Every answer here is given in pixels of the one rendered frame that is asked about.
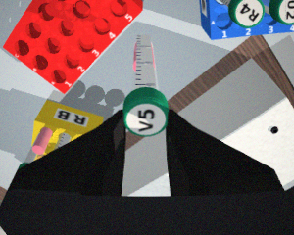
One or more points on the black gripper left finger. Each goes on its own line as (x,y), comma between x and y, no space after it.
(82,164)

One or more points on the yellow rack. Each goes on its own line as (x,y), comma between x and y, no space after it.
(63,119)

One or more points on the grey flat mat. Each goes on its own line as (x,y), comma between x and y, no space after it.
(182,52)

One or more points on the red tube rack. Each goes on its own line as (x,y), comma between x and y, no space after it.
(81,21)

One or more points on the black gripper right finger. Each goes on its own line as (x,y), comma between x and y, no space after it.
(212,167)

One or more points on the blue tube rack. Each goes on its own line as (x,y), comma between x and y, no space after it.
(214,16)

